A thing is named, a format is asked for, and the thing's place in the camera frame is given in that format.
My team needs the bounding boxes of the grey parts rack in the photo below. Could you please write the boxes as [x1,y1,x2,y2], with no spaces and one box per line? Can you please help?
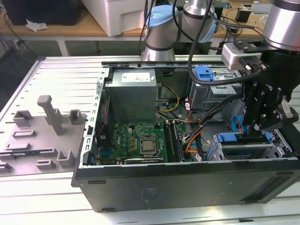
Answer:
[0,95,89,178]

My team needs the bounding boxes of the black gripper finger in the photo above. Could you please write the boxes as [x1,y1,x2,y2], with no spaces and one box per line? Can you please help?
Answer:
[255,107,291,131]
[242,81,266,138]

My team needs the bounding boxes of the blue plastic drive latch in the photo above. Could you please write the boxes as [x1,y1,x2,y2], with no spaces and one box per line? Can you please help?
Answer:
[194,66,222,86]

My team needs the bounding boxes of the metal disk bay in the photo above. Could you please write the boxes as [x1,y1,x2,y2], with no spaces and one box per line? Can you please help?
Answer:
[212,93,293,163]

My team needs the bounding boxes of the blue data wire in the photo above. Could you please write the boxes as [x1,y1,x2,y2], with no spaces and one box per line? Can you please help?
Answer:
[231,115,249,135]

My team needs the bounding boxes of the crumpled white paper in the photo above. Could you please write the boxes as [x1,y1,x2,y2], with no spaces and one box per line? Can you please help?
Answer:
[25,18,49,32]

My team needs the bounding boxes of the black cable bundle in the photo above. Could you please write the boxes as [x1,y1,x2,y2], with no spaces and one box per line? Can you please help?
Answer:
[184,92,246,141]

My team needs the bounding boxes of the black graphics card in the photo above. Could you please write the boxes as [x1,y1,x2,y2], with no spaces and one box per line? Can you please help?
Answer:
[123,157,166,165]

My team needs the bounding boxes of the grey power supply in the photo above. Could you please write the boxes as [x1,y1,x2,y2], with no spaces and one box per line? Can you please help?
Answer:
[105,68,158,124]

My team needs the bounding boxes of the wooden desk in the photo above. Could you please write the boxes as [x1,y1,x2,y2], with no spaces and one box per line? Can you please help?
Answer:
[0,4,268,44]

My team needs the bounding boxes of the silver CPU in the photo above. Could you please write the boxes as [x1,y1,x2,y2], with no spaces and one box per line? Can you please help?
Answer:
[140,140,157,152]

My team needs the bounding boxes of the metal optical drive cage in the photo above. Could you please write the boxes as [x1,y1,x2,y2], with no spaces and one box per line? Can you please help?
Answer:
[188,65,246,114]

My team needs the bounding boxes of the flat white tray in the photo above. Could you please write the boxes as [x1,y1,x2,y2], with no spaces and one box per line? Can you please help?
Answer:
[250,3,274,15]

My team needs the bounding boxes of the black CPU socket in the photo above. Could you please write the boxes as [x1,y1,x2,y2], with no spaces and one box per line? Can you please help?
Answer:
[137,135,160,157]

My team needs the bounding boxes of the small black box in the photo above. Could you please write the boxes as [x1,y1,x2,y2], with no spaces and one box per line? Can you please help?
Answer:
[235,7,251,23]

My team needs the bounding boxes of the orange wire bundle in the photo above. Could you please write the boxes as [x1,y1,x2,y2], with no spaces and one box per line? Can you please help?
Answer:
[184,130,203,154]

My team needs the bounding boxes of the large white box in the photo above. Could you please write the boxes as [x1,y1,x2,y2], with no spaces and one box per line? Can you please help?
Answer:
[82,0,150,37]

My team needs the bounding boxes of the yellow wires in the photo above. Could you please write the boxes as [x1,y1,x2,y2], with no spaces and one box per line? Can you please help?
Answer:
[155,83,180,113]

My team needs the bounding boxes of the thick black camera cable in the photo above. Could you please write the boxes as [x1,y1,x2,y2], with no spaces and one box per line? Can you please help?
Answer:
[173,0,267,85]

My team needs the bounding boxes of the black monitor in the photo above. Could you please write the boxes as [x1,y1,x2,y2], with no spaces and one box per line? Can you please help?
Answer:
[4,0,82,26]

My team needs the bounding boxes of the black PC case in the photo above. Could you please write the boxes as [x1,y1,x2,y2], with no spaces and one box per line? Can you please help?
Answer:
[71,55,300,213]

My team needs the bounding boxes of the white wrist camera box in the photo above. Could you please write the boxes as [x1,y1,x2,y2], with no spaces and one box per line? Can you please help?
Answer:
[221,43,263,70]

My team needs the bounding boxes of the green motherboard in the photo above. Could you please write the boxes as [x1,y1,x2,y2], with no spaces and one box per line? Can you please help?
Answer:
[93,121,195,165]

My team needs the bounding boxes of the hard disk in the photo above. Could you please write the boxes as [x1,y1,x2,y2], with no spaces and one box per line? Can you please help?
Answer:
[217,132,271,161]

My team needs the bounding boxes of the RAM stick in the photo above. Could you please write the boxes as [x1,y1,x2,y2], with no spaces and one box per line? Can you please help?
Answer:
[172,121,184,162]
[10,152,38,158]

